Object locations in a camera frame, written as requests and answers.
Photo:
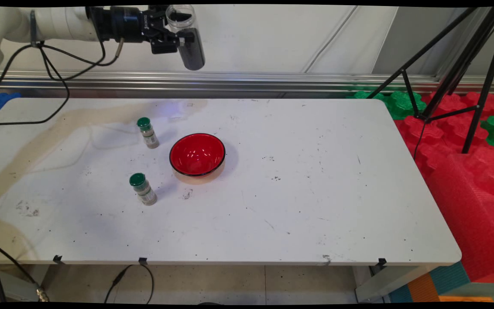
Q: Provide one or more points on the teal foam mat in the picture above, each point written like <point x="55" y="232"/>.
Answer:
<point x="450" y="277"/>

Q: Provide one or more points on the orange foam mat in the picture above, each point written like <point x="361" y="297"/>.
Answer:
<point x="423" y="288"/>

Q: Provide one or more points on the black tape strip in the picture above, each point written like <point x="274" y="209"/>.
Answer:
<point x="382" y="262"/>
<point x="143" y="260"/>
<point x="57" y="259"/>

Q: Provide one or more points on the aluminium rail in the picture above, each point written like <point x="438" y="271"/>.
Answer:
<point x="230" y="83"/>

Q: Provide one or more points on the black tripod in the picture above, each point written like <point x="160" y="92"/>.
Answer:
<point x="461" y="64"/>

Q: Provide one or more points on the red bowl with black rim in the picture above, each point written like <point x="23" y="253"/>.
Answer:
<point x="197" y="154"/>

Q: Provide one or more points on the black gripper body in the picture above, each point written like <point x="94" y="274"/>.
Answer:
<point x="122" y="23"/>

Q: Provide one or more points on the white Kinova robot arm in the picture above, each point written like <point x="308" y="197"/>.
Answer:
<point x="62" y="23"/>

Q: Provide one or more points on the green capped spice bottle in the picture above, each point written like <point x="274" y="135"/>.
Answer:
<point x="148" y="135"/>
<point x="144" y="191"/>

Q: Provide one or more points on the black seeds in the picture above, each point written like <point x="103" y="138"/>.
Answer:
<point x="192" y="56"/>

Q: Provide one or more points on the clear plastic jar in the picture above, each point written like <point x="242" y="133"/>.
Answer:
<point x="178" y="19"/>

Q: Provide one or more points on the large red foam block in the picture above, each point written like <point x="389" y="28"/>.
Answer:
<point x="474" y="206"/>

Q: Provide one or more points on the grey table leg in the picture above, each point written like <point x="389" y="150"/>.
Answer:
<point x="11" y="285"/>
<point x="384" y="283"/>

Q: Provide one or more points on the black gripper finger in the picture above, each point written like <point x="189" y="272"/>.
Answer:
<point x="160" y="10"/>
<point x="165" y="45"/>

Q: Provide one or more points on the red foam floor blocks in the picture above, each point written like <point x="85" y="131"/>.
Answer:
<point x="435" y="133"/>

